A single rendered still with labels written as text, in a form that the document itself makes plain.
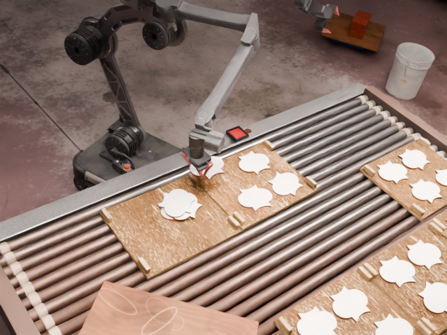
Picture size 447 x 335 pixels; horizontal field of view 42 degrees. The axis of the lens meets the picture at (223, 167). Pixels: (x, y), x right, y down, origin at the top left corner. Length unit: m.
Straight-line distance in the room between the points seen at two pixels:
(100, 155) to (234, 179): 1.27
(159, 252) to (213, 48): 3.13
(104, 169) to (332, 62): 2.49
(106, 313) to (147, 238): 0.41
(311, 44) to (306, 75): 0.52
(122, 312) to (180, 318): 0.18
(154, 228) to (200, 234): 0.17
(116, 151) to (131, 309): 1.65
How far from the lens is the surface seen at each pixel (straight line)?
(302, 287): 2.11
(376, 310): 2.12
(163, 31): 2.79
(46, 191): 3.63
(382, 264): 2.24
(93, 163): 3.43
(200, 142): 2.08
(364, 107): 3.02
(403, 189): 2.59
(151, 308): 1.83
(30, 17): 5.32
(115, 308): 1.83
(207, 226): 2.19
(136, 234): 2.14
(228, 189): 2.34
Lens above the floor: 2.57
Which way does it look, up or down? 42 degrees down
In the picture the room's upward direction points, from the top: 10 degrees clockwise
